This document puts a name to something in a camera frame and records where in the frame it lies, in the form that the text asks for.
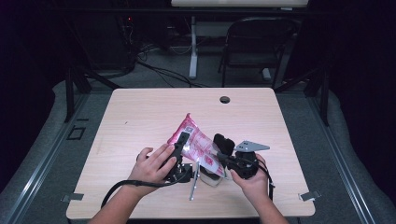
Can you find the black folding chair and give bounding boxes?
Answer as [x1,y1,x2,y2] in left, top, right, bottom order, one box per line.
[218,17,299,90]

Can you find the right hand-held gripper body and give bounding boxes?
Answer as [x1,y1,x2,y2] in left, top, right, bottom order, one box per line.
[225,140,271,180]

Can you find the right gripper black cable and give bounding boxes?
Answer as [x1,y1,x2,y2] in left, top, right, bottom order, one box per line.
[256,163,276,202]

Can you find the grey tape strip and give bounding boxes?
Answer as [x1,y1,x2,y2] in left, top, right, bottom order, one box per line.
[61,192,85,203]
[298,189,322,202]

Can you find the person's right hand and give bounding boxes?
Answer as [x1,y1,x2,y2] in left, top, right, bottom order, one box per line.
[229,153,271,201]

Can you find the black horizontal frame bar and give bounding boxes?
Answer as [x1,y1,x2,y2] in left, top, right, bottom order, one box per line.
[59,7,328,17]

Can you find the white desk leg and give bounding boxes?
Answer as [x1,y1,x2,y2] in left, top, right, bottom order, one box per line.
[189,15,199,79]

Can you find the black floor cables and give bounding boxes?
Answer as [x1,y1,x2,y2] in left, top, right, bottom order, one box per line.
[135,46,208,89]

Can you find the person's left hand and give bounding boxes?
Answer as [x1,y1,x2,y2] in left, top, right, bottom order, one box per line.
[128,144,177,189]

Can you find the black metal frame stand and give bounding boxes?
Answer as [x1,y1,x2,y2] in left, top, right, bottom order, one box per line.
[275,66,331,127]
[64,66,121,123]

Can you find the pink plastic packet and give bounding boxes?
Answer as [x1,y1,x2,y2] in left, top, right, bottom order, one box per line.
[166,113,227,179]

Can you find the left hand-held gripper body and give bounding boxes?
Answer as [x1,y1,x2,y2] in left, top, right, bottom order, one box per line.
[163,157,201,202]

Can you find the glass jar with black lid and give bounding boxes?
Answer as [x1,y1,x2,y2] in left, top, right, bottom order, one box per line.
[199,133,236,188]

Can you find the aluminium floor rail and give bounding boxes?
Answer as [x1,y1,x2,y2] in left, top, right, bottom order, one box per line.
[306,92,378,224]
[0,92,92,224]

